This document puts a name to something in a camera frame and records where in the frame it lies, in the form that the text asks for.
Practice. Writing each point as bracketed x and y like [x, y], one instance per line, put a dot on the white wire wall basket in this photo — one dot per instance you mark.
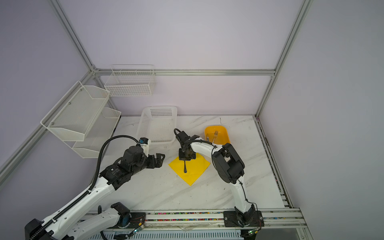
[131, 81]

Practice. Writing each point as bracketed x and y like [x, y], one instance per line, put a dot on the yellow plastic tub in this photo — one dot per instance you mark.
[223, 136]

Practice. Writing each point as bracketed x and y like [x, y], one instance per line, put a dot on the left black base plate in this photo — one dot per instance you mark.
[130, 221]

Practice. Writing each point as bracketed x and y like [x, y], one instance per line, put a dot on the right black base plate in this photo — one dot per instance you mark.
[252, 218]

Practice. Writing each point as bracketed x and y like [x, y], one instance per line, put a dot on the lower white mesh shelf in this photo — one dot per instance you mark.
[101, 131]

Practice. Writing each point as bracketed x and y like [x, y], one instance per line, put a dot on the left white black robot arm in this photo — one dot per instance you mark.
[58, 225]

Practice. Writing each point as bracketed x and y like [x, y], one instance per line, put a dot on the white plastic perforated basket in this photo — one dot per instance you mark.
[157, 124]

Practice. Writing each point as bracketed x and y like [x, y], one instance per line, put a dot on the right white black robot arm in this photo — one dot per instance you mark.
[231, 169]

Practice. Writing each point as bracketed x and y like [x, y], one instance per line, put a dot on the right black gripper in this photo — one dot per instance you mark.
[181, 158]

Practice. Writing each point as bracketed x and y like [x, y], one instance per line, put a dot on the aluminium front rail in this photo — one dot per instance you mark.
[184, 220]

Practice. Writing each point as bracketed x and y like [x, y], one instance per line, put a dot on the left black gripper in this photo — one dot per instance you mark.
[159, 161]

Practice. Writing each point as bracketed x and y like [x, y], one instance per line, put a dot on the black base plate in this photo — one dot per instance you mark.
[130, 221]
[252, 218]

